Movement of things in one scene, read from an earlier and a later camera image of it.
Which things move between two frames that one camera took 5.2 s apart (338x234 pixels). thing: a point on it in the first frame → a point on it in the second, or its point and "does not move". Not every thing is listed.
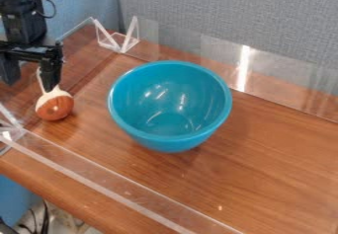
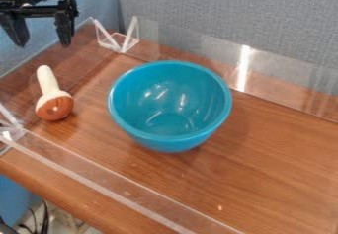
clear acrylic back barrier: [283, 78] does not move
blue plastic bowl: [170, 105] does not move
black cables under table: [35, 223] does not move
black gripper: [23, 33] → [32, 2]
